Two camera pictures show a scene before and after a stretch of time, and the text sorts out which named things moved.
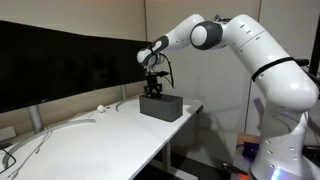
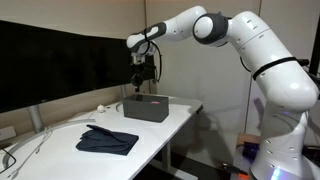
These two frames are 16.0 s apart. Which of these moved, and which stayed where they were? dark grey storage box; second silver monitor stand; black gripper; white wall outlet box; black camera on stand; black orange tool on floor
Moved: black gripper; dark grey storage box
Stayed: second silver monitor stand; white wall outlet box; black camera on stand; black orange tool on floor
